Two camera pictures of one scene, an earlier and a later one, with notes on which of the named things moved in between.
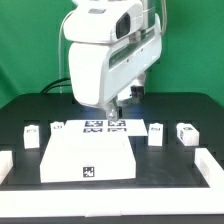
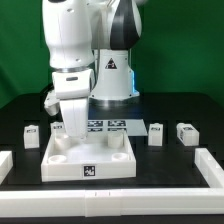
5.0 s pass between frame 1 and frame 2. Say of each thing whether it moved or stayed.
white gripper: moved
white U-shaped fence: stayed
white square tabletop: stayed
